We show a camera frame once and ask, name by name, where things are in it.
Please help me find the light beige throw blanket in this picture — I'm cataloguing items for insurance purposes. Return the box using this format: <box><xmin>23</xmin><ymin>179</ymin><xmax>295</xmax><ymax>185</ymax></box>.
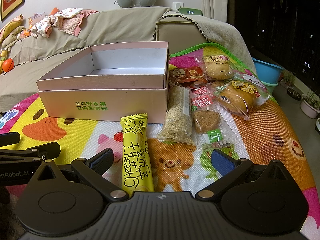
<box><xmin>162</xmin><ymin>10</ymin><xmax>255</xmax><ymax>73</ymax></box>

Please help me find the blue plastic basin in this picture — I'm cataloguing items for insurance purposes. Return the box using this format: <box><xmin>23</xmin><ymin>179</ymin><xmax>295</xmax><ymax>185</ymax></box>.
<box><xmin>251</xmin><ymin>57</ymin><xmax>284</xmax><ymax>84</ymax></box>

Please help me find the white plant pot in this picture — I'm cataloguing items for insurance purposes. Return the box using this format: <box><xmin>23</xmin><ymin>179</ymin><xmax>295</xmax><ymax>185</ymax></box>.
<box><xmin>300</xmin><ymin>99</ymin><xmax>320</xmax><ymax>119</ymax></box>

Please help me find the large golden cake packet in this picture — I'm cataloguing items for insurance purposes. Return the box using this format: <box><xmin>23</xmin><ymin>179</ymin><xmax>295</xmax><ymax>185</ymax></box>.
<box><xmin>212</xmin><ymin>76</ymin><xmax>272</xmax><ymax>120</ymax></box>

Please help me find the small pale cake packet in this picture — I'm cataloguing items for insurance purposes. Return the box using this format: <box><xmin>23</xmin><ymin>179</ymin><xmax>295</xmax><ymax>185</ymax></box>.
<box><xmin>195</xmin><ymin>52</ymin><xmax>240</xmax><ymax>80</ymax></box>

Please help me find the white patterned baby garment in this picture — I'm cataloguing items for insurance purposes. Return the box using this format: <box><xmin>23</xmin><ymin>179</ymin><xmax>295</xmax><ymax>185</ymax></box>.
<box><xmin>31</xmin><ymin>16</ymin><xmax>54</xmax><ymax>38</ymax></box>

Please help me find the red and white packet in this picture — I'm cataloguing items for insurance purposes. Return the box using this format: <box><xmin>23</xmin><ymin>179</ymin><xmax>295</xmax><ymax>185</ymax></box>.
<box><xmin>187</xmin><ymin>85</ymin><xmax>215</xmax><ymax>99</ymax></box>

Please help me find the clear plastic bag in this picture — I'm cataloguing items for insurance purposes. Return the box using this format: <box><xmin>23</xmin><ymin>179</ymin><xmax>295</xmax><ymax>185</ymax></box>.
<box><xmin>29</xmin><ymin>12</ymin><xmax>45</xmax><ymax>22</ymax></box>

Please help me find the small potted plant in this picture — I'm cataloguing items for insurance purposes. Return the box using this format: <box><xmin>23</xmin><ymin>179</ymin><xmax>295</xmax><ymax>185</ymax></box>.
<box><xmin>286</xmin><ymin>87</ymin><xmax>302</xmax><ymax>100</ymax></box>

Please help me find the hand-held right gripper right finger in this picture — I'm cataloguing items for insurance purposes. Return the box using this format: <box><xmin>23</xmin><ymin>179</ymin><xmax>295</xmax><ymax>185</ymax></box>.
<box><xmin>196</xmin><ymin>149</ymin><xmax>294</xmax><ymax>202</ymax></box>

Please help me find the pink cardboard box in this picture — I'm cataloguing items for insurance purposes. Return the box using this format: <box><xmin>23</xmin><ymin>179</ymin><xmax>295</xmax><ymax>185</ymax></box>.
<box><xmin>36</xmin><ymin>41</ymin><xmax>170</xmax><ymax>125</ymax></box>

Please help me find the colourful cartoon mat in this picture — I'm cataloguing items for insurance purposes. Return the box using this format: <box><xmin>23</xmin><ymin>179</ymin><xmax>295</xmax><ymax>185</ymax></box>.
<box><xmin>0</xmin><ymin>42</ymin><xmax>320</xmax><ymax>240</ymax></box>

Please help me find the yellow snack bar packet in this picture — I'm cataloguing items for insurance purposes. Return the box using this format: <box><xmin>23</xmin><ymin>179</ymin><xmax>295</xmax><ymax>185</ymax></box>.
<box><xmin>120</xmin><ymin>114</ymin><xmax>156</xmax><ymax>197</ymax></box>

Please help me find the yellow and pink clothes pile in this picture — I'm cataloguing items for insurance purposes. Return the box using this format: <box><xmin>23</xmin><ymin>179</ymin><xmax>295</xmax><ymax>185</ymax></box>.
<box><xmin>0</xmin><ymin>14</ymin><xmax>25</xmax><ymax>43</ymax></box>

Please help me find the beige covered sofa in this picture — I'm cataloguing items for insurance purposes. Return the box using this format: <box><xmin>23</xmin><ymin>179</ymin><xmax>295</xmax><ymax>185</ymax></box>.
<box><xmin>0</xmin><ymin>6</ymin><xmax>173</xmax><ymax>98</ymax></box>

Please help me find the clear puffed grain packet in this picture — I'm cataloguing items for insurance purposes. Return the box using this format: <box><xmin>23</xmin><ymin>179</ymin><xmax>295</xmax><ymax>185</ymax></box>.
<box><xmin>156</xmin><ymin>81</ymin><xmax>195</xmax><ymax>145</ymax></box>

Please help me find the green plastic basin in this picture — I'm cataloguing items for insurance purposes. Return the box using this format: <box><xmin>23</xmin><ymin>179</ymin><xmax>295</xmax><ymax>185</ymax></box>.
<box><xmin>265</xmin><ymin>81</ymin><xmax>279</xmax><ymax>95</ymax></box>

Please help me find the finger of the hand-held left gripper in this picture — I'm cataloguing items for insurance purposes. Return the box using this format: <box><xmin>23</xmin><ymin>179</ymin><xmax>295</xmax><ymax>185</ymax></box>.
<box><xmin>0</xmin><ymin>132</ymin><xmax>21</xmax><ymax>146</ymax></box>
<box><xmin>25</xmin><ymin>142</ymin><xmax>62</xmax><ymax>160</ymax></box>

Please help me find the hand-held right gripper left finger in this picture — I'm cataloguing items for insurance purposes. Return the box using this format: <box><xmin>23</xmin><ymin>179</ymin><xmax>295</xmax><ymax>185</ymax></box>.
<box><xmin>29</xmin><ymin>148</ymin><xmax>127</xmax><ymax>203</ymax></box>

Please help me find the orange ball toy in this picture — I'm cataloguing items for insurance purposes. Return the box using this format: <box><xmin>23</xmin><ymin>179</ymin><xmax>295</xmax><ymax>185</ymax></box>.
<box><xmin>0</xmin><ymin>59</ymin><xmax>14</xmax><ymax>73</ymax></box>

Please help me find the clear mooncake packet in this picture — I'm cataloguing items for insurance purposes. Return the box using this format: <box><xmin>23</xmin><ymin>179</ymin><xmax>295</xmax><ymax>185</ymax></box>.
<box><xmin>190</xmin><ymin>95</ymin><xmax>238</xmax><ymax>150</ymax></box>

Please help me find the red snack packet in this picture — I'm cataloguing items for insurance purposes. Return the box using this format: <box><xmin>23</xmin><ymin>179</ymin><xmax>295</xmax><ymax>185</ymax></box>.
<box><xmin>169</xmin><ymin>65</ymin><xmax>208</xmax><ymax>85</ymax></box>

